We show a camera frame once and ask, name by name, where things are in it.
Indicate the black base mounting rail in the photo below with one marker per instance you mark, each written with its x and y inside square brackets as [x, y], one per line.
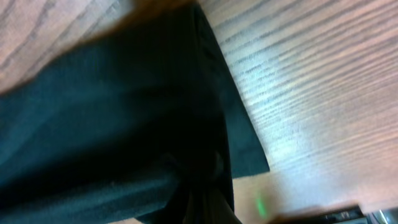
[344, 214]

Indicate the white metal base bracket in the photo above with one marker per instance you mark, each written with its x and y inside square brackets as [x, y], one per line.
[388, 216]

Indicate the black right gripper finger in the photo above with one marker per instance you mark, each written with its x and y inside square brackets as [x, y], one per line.
[215, 209]

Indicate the black t-shirt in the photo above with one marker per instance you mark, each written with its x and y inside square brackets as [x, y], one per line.
[127, 126]

